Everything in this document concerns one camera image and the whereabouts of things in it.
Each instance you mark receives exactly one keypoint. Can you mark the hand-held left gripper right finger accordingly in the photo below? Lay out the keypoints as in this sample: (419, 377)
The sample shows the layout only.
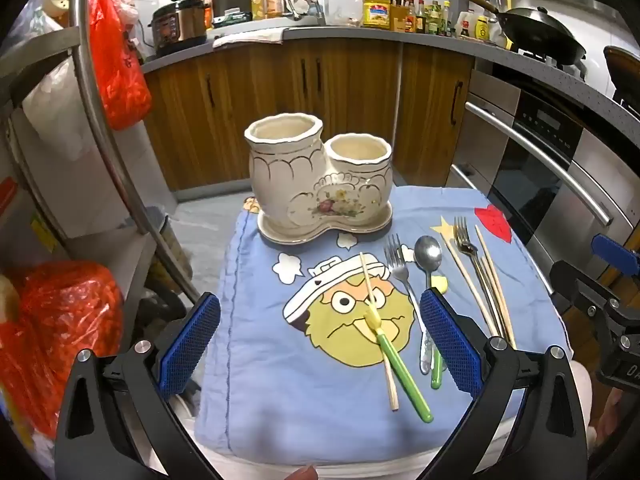
(450, 340)

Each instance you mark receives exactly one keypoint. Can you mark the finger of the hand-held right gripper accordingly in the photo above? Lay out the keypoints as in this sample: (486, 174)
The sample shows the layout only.
(615, 254)
(575, 285)

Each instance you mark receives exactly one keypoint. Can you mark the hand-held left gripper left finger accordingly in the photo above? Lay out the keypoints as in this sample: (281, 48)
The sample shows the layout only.
(190, 340)

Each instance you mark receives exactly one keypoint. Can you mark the yellow and green utensil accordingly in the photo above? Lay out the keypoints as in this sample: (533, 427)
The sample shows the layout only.
(400, 370)

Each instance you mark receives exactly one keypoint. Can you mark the wooden chopstick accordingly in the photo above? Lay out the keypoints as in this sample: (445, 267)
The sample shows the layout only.
(494, 285)
(366, 280)
(467, 280)
(493, 300)

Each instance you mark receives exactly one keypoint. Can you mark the metal spoon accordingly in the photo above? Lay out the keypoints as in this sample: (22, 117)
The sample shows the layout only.
(428, 255)

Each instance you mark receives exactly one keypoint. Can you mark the all metal fork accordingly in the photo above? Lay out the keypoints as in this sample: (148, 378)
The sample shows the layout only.
(465, 245)

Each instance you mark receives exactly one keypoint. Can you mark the cream ceramic double utensil holder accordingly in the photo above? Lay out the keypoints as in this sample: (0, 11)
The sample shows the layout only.
(285, 175)

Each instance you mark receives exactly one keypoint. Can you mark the person's right hand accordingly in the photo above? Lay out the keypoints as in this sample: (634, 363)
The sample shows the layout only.
(617, 417)

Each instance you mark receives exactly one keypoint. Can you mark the person's left hand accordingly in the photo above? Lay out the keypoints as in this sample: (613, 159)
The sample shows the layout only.
(300, 473)

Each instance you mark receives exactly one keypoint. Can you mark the blue cartoon printed cloth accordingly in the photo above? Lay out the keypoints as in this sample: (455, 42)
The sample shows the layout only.
(260, 360)

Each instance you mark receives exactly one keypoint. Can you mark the stainless steel oven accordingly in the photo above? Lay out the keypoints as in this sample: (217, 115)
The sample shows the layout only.
(540, 160)

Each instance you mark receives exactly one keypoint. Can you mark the red plastic bag of produce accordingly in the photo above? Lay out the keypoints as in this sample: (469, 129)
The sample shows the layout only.
(65, 320)

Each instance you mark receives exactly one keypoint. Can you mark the wooden kitchen cabinet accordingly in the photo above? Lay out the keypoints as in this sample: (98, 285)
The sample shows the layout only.
(350, 95)

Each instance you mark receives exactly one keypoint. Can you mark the white plastic bag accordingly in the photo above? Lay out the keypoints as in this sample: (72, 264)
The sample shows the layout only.
(60, 105)

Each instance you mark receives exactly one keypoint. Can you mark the metal storage rack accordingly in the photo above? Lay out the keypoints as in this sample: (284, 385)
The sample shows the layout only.
(95, 85)

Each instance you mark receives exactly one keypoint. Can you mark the hanging red plastic bag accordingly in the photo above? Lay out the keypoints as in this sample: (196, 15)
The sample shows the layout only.
(120, 75)

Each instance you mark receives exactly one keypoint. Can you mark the row of sauce bottles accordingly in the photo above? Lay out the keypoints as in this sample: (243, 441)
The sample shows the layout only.
(450, 22)

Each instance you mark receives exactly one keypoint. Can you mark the white dish towel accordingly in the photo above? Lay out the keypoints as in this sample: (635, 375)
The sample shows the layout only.
(247, 36)

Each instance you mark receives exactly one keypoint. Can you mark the electric pressure cooker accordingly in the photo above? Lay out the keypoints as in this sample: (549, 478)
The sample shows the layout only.
(180, 22)

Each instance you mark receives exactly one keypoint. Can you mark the wooden knife block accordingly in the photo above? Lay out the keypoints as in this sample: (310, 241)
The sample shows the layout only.
(398, 17)

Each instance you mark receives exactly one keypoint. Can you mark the green and black box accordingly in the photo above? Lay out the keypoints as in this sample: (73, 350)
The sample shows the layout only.
(232, 18)

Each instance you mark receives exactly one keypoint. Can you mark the orange bottle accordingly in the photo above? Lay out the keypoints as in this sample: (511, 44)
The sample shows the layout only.
(209, 12)

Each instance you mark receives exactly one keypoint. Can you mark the large yellow oil jug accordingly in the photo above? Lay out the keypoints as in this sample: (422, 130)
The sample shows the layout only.
(376, 12)

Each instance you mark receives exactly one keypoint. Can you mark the metal kitchen faucet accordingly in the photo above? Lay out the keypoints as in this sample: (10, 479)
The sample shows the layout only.
(312, 12)

